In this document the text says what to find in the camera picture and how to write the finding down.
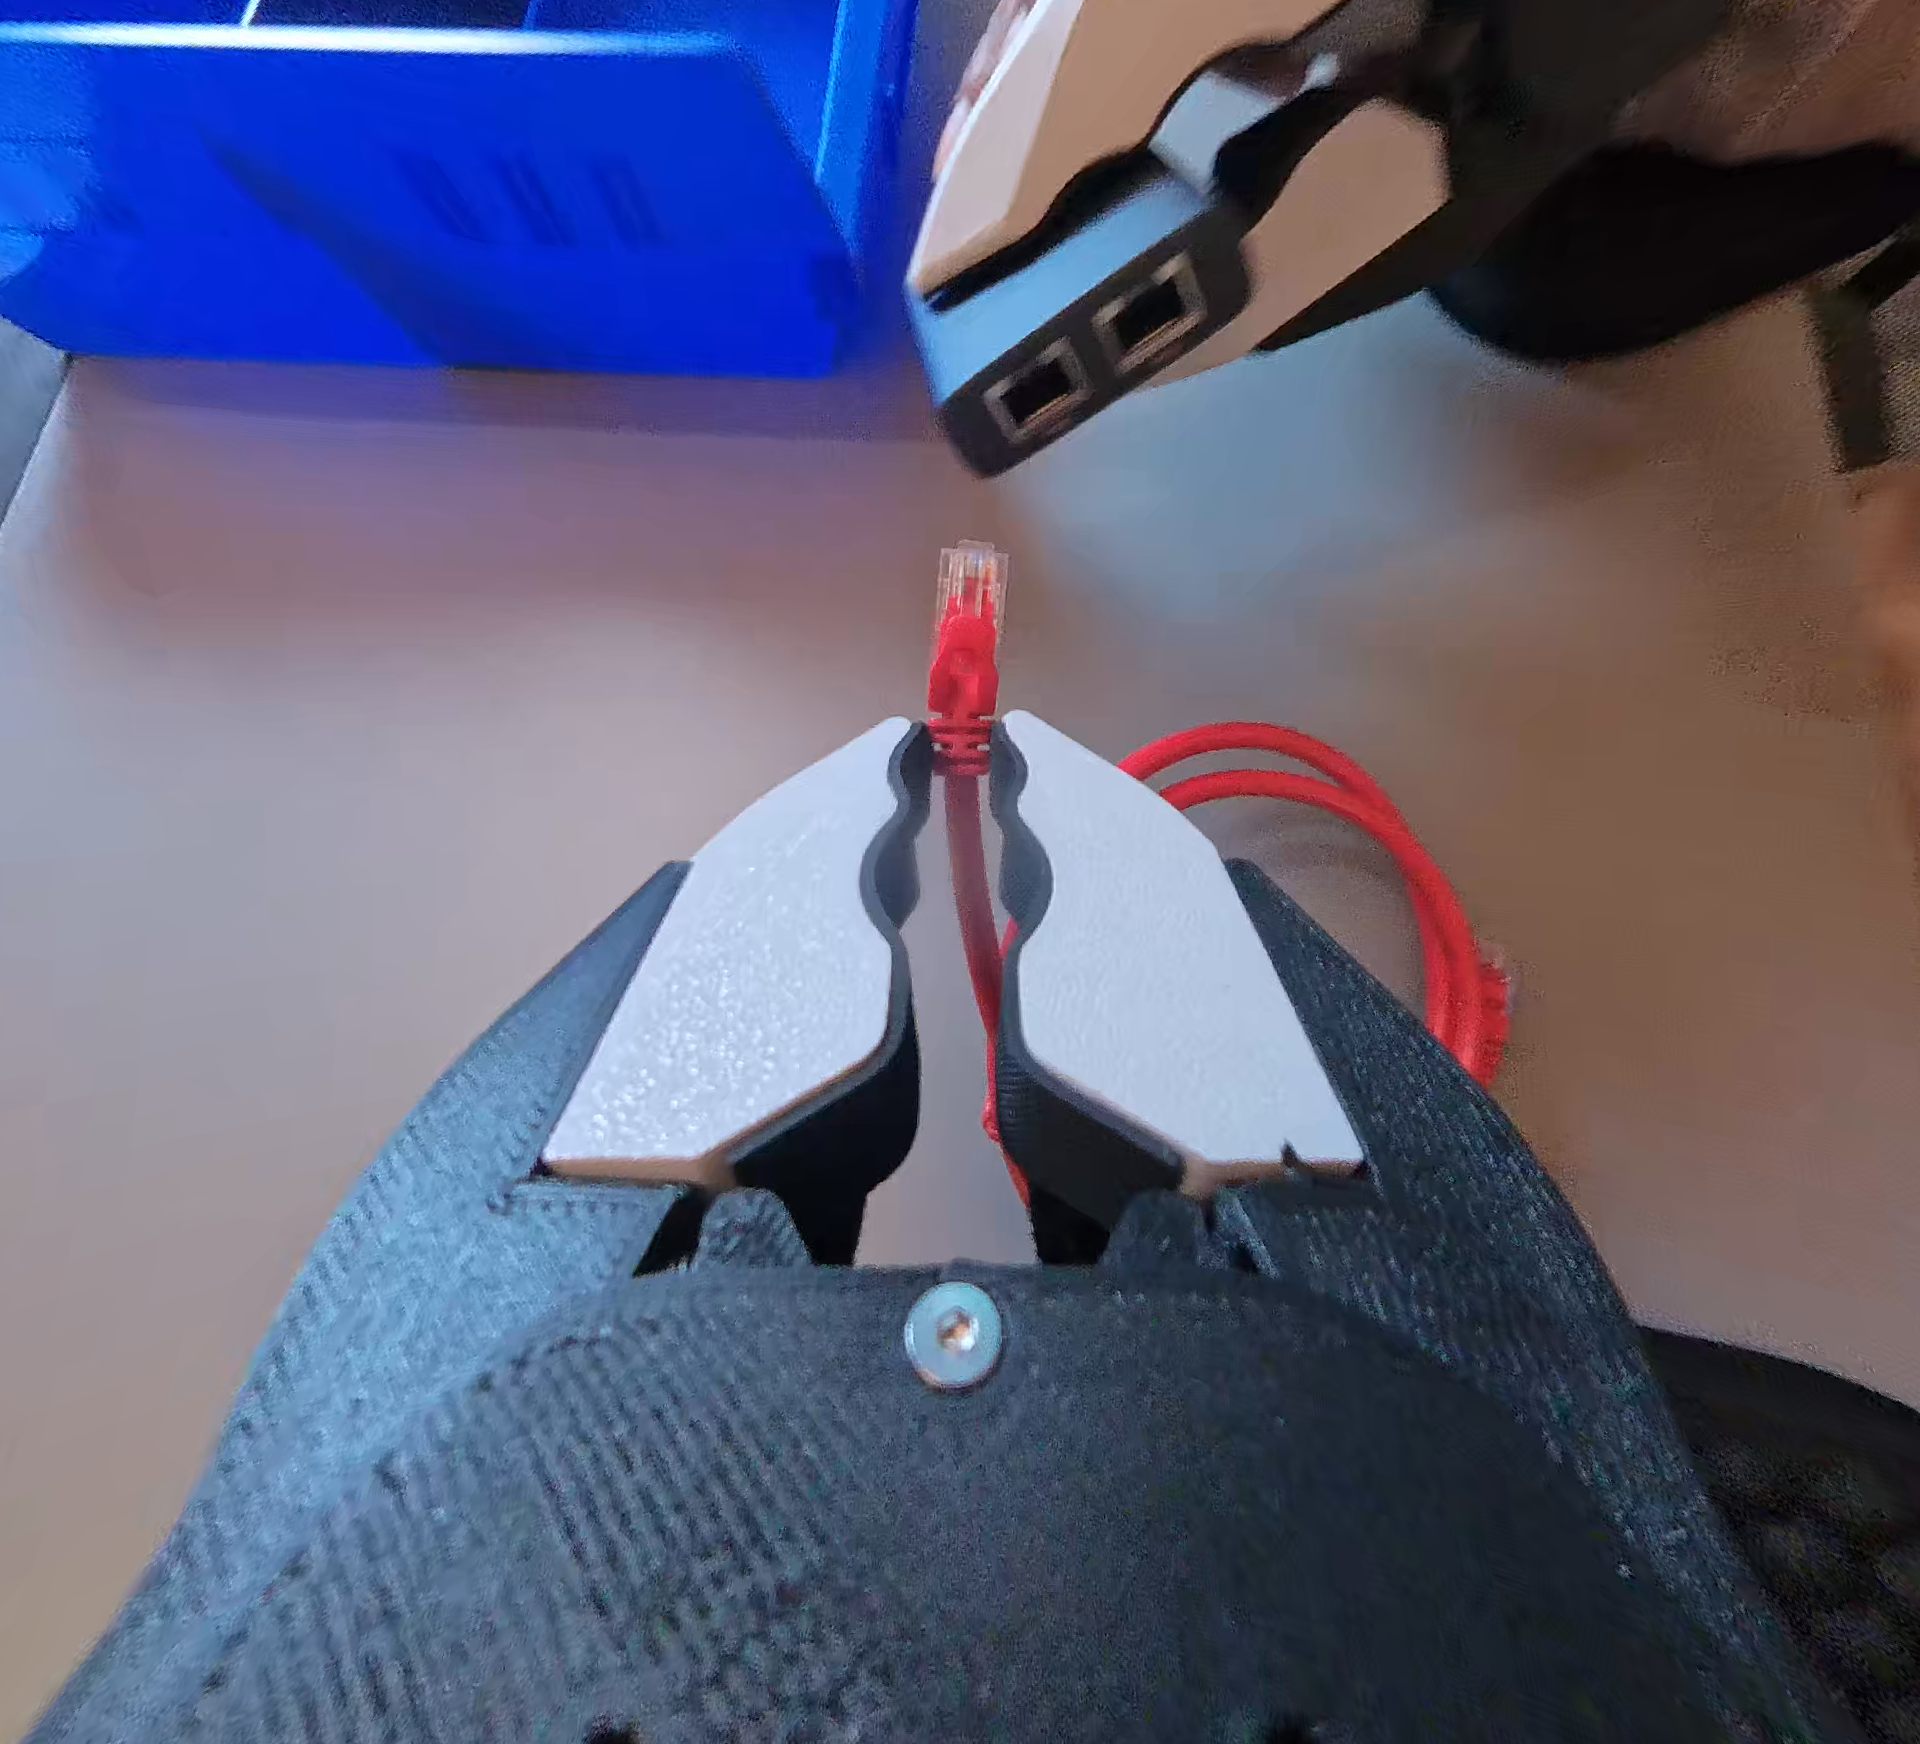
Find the person's leg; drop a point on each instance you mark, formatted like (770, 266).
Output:
(1893, 603)

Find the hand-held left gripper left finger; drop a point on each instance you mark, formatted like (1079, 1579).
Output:
(751, 963)

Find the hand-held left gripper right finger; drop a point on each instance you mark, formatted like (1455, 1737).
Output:
(1172, 979)

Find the blue plastic bin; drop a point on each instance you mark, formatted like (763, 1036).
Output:
(452, 169)

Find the black network adapter box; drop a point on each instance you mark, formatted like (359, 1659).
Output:
(1081, 290)

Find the dark cloth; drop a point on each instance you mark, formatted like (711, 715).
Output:
(1801, 1520)

